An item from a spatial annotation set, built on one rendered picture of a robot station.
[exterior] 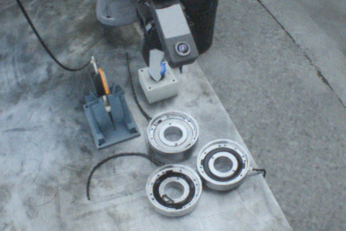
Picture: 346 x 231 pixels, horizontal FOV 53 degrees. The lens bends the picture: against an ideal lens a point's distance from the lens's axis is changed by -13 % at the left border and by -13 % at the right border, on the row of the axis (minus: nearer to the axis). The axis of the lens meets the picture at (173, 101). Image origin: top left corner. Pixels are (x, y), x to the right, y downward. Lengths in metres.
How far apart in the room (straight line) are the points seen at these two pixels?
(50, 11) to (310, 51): 1.56
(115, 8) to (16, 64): 0.32
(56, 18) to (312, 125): 1.31
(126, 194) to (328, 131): 1.34
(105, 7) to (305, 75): 1.34
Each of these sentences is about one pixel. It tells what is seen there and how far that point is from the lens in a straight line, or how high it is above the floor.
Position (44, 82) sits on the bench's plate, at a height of 0.80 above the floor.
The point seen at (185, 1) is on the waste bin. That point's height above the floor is 0.41.
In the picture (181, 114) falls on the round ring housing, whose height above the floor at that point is 0.83.
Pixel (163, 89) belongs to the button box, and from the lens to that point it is 0.88.
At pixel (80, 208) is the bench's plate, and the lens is 0.79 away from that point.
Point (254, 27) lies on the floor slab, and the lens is 2.36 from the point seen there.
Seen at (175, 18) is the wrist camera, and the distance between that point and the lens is 0.60.
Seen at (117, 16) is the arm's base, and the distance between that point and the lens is 1.09.
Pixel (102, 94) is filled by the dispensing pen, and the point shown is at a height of 0.90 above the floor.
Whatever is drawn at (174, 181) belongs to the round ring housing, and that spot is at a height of 0.83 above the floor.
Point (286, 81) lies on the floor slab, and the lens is 2.09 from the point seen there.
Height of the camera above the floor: 1.50
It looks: 51 degrees down
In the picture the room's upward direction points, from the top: 3 degrees counter-clockwise
